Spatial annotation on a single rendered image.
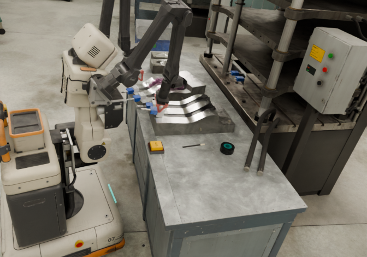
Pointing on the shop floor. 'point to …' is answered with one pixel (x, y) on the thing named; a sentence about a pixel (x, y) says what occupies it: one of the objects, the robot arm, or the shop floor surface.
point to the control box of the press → (325, 82)
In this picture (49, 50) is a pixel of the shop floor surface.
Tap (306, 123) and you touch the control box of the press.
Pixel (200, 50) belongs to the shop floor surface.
